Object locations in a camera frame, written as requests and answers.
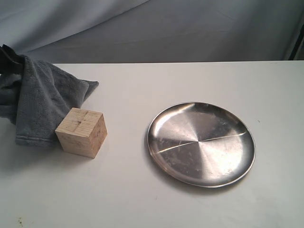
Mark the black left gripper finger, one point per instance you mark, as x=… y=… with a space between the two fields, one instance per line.
x=10 y=61

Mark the grey fleece towel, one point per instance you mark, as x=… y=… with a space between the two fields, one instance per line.
x=37 y=100

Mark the wooden cube block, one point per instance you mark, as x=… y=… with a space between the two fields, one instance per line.
x=82 y=132

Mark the grey backdrop cloth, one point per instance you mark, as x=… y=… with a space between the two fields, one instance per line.
x=151 y=31

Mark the round steel plate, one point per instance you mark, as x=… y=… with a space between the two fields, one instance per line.
x=201 y=144

